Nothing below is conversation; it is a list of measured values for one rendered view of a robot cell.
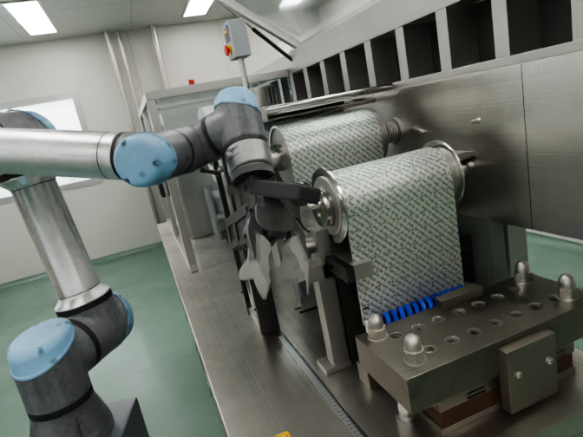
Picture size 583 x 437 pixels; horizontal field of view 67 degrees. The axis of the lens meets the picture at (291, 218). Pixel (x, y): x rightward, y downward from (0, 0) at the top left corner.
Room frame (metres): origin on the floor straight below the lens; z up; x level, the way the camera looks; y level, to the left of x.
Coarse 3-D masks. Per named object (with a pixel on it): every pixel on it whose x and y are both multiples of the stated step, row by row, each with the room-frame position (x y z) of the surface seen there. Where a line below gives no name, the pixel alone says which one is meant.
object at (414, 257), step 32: (384, 224) 0.79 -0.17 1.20; (416, 224) 0.81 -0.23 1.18; (448, 224) 0.83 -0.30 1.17; (352, 256) 0.77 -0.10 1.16; (384, 256) 0.79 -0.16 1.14; (416, 256) 0.81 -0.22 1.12; (448, 256) 0.83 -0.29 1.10; (384, 288) 0.78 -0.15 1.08; (416, 288) 0.80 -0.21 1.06; (448, 288) 0.83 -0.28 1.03
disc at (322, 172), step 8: (320, 168) 0.83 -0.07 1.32; (320, 176) 0.83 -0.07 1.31; (328, 176) 0.80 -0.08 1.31; (312, 184) 0.88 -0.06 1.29; (336, 184) 0.77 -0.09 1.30; (336, 192) 0.78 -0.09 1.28; (344, 200) 0.76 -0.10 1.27; (344, 208) 0.76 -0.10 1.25; (344, 216) 0.76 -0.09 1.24; (344, 224) 0.76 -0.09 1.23; (344, 232) 0.77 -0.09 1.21; (336, 240) 0.81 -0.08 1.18
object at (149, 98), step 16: (224, 80) 1.76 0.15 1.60; (240, 80) 1.78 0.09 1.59; (256, 80) 1.80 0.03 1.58; (144, 96) 1.72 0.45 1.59; (160, 96) 1.69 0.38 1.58; (144, 112) 2.23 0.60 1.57; (160, 112) 2.82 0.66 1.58; (144, 128) 2.78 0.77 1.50; (160, 128) 1.68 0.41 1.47; (160, 192) 2.18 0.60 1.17; (176, 192) 1.68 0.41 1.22; (176, 208) 1.68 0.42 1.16; (176, 240) 2.19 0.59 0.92; (192, 256) 1.68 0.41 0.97
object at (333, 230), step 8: (440, 152) 0.88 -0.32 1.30; (448, 160) 0.86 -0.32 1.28; (320, 184) 0.83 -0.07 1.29; (328, 184) 0.80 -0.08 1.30; (456, 184) 0.85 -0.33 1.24; (336, 200) 0.77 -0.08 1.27; (336, 208) 0.78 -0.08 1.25; (336, 216) 0.79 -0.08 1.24; (336, 224) 0.79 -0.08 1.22; (328, 232) 0.84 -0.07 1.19; (336, 232) 0.80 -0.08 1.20
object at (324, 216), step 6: (324, 192) 0.80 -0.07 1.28; (324, 198) 0.79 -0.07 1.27; (330, 198) 0.79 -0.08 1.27; (324, 204) 0.79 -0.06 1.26; (330, 204) 0.79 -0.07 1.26; (312, 210) 0.85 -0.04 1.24; (318, 210) 0.82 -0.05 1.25; (324, 210) 0.79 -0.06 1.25; (330, 210) 0.79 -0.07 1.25; (318, 216) 0.82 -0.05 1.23; (324, 216) 0.79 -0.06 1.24; (330, 216) 0.79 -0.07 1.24; (318, 222) 0.83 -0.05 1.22; (324, 222) 0.80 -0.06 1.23; (330, 222) 0.80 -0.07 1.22
